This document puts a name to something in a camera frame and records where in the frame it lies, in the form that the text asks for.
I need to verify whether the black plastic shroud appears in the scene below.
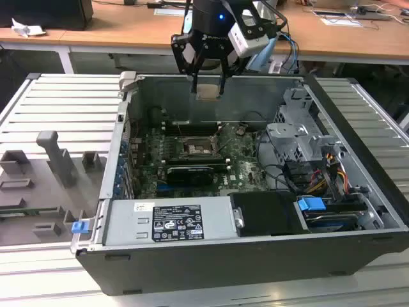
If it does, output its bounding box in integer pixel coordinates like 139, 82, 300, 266
229, 191, 307, 237

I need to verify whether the black box on desk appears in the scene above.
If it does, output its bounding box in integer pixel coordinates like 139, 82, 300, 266
0, 0, 94, 32

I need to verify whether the green RAM stick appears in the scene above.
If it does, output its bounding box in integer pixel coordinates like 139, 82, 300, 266
0, 207, 61, 219
166, 162, 230, 172

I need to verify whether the black open PC case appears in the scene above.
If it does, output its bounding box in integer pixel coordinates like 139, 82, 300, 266
70, 70, 409, 297

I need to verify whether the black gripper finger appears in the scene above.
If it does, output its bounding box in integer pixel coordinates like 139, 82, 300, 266
217, 44, 243, 96
187, 43, 208, 94

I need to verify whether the silver metal drive cage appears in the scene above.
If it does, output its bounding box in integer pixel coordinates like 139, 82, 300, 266
266, 88, 346, 167

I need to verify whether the white paper sheet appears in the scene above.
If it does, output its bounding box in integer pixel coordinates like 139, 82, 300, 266
153, 8, 192, 17
320, 17, 365, 29

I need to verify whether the yellow red wire bundle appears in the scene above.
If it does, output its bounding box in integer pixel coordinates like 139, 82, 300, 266
305, 153, 349, 194

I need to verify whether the CPU socket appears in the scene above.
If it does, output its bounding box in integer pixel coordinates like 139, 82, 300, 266
180, 134, 221, 159

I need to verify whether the RAM slot with white latches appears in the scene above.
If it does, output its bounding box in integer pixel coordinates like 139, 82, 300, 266
167, 157, 228, 162
163, 121, 220, 127
164, 127, 222, 133

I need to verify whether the grey case handle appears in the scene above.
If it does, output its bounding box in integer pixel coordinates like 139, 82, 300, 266
117, 70, 139, 94

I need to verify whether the green motherboard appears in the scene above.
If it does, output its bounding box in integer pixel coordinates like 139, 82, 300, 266
127, 123, 271, 199

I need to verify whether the metal socket cover frame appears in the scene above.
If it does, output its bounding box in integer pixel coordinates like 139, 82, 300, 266
210, 124, 233, 155

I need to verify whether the grey parts rack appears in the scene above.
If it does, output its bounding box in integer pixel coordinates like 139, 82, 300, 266
0, 130, 108, 247

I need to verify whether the blue cable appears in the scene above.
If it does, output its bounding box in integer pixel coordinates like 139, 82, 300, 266
278, 31, 300, 74

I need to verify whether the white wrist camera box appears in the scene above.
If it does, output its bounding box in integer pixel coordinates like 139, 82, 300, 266
228, 8, 271, 59

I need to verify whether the grey power supply unit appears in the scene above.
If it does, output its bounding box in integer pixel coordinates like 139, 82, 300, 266
104, 196, 240, 247

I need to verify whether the hard disk in blue carrier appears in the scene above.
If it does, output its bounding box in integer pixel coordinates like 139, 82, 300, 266
296, 196, 368, 232

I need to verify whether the crumpled white paper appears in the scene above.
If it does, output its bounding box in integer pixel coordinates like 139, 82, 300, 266
11, 17, 47, 39

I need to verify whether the silver CPU plate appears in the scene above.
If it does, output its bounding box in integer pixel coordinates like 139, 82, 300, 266
195, 83, 222, 102

